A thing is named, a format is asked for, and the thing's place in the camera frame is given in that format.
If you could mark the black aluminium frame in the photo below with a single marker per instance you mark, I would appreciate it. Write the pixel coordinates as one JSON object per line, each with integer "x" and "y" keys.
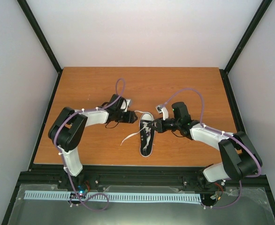
{"x": 42, "y": 174}

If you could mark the light blue slotted cable duct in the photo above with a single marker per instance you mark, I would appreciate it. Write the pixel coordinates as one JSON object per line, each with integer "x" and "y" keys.
{"x": 114, "y": 197}

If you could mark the small electronics board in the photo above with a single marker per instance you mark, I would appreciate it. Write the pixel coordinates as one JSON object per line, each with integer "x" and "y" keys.
{"x": 82, "y": 192}

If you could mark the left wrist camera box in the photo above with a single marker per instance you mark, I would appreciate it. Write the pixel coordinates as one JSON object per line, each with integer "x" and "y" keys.
{"x": 126, "y": 104}

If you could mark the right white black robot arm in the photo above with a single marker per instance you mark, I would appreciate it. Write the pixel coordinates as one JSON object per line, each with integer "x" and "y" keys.
{"x": 239, "y": 156}

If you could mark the black white canvas sneaker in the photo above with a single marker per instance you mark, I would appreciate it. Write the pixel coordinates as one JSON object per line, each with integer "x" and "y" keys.
{"x": 147, "y": 136}

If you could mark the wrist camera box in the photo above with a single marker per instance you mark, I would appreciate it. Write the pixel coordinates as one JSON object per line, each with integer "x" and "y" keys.
{"x": 126, "y": 104}
{"x": 161, "y": 109}

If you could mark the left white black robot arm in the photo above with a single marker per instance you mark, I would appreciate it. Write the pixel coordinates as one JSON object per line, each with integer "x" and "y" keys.
{"x": 67, "y": 130}

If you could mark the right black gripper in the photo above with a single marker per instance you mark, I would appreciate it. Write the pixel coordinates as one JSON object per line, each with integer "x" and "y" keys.
{"x": 160, "y": 128}

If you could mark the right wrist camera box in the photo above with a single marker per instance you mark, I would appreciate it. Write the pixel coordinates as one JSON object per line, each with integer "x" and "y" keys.
{"x": 161, "y": 109}

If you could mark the white shoelace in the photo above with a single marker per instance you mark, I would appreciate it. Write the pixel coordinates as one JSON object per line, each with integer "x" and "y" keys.
{"x": 135, "y": 133}

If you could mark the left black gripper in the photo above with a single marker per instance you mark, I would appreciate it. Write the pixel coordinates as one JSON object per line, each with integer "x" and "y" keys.
{"x": 129, "y": 118}

